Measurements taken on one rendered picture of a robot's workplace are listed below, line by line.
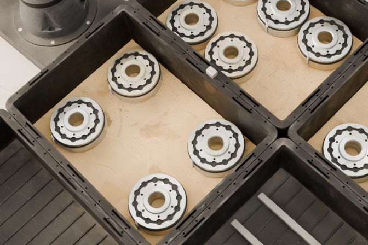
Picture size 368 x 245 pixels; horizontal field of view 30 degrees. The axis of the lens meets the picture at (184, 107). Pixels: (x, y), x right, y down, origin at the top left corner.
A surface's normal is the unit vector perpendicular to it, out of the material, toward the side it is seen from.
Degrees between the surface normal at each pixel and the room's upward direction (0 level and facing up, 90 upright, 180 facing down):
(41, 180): 0
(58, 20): 69
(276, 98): 0
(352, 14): 90
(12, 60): 0
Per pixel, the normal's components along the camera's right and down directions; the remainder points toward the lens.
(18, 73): -0.09, -0.44
